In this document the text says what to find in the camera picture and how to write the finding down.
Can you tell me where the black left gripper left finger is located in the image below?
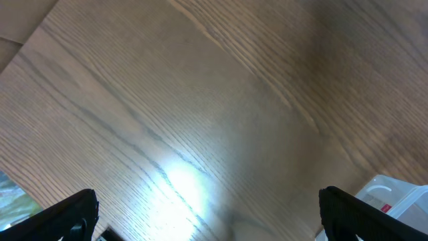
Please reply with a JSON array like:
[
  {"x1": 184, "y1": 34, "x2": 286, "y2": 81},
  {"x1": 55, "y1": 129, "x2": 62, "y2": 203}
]
[{"x1": 1, "y1": 189, "x2": 99, "y2": 241}]

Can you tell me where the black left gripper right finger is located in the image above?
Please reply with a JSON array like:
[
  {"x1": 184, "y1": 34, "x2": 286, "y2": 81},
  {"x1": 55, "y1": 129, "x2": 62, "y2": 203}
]
[{"x1": 319, "y1": 186, "x2": 427, "y2": 241}]

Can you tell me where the clear plastic container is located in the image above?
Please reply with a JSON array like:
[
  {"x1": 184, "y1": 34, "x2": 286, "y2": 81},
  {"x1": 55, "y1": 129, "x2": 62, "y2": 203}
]
[{"x1": 315, "y1": 175, "x2": 427, "y2": 241}]

